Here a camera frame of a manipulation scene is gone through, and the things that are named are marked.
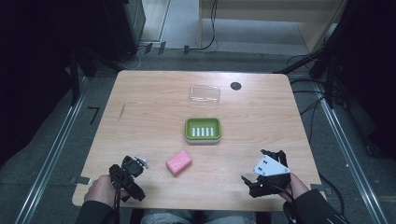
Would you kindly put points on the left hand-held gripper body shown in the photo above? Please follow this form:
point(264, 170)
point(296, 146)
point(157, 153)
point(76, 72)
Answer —
point(132, 169)

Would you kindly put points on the beige wooden shelf unit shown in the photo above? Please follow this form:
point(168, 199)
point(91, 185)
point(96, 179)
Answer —
point(274, 18)

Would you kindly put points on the black tripod stand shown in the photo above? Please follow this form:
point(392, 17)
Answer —
point(317, 60)

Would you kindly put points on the person's right hand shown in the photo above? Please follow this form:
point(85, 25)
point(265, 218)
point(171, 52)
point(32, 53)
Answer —
point(297, 188)

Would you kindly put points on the dark cabinet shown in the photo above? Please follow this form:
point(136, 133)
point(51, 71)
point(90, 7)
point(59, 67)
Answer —
point(124, 28)

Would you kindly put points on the black metal stand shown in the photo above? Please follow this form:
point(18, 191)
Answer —
point(74, 81)

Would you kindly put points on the grey tape piece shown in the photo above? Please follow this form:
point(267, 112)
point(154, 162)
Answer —
point(82, 180)

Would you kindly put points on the pink soap bar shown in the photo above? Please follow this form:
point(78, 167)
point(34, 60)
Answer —
point(178, 162)

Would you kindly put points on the black round table grommet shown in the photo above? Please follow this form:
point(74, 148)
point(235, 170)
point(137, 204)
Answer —
point(235, 86)

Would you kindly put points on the metal floor rail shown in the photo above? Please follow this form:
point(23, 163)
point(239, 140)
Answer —
point(51, 155)
point(351, 158)

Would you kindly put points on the clear plastic lid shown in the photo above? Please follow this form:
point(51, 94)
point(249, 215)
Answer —
point(204, 94)

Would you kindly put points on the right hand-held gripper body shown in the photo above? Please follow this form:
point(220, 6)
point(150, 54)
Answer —
point(270, 168)

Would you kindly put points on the person's left hand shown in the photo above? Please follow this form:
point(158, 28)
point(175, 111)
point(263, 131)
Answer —
point(101, 189)

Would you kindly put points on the green soap dish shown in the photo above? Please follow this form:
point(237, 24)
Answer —
point(203, 130)

